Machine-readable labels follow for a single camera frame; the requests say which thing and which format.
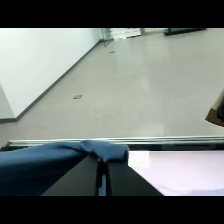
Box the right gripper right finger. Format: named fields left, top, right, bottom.
left=106, top=161, right=165, bottom=197

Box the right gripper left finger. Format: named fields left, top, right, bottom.
left=42, top=155, right=100, bottom=197

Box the blue garment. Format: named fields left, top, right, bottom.
left=0, top=139, right=131, bottom=197

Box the silver frame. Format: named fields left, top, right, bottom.
left=0, top=135, right=224, bottom=152

